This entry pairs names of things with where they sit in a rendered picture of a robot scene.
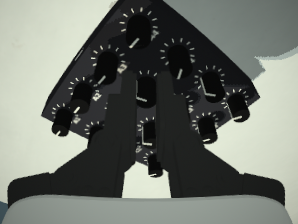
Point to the black knob box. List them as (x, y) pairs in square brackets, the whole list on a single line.
[(216, 90)]

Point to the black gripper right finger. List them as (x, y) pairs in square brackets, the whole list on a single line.
[(200, 173)]

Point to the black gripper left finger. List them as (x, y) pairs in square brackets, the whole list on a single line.
[(94, 171)]

